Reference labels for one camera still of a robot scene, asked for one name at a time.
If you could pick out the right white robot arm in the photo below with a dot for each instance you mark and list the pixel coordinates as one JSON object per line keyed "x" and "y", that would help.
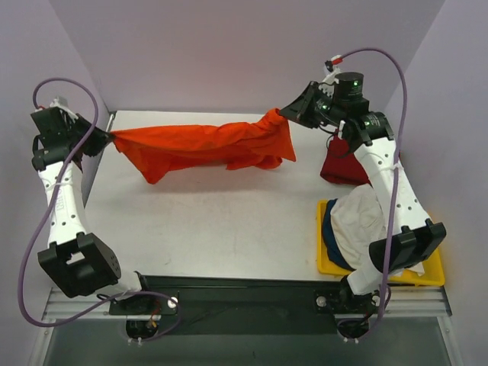
{"x": 412, "y": 237}

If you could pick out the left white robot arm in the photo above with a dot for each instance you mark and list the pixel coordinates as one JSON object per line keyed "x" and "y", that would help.
{"x": 75, "y": 259}

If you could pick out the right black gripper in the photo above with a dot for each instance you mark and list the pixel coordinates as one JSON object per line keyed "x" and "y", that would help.
{"x": 309, "y": 105}

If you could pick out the dark red folded t shirt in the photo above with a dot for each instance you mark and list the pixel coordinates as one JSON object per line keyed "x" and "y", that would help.
{"x": 341, "y": 167}

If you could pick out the orange t shirt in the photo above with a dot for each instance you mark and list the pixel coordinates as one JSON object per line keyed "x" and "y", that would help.
{"x": 156, "y": 151}

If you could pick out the white t shirt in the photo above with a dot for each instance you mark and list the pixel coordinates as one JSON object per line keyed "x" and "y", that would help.
{"x": 357, "y": 221}

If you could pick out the navy blue t shirt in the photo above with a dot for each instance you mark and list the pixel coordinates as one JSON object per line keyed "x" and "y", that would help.
{"x": 328, "y": 236}

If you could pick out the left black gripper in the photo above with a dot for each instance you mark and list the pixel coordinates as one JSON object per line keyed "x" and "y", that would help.
{"x": 85, "y": 136}

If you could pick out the aluminium frame rail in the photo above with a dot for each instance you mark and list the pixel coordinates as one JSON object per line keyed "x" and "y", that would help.
{"x": 405, "y": 301}

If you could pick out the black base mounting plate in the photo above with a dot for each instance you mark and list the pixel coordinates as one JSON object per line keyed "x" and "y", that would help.
{"x": 243, "y": 307}

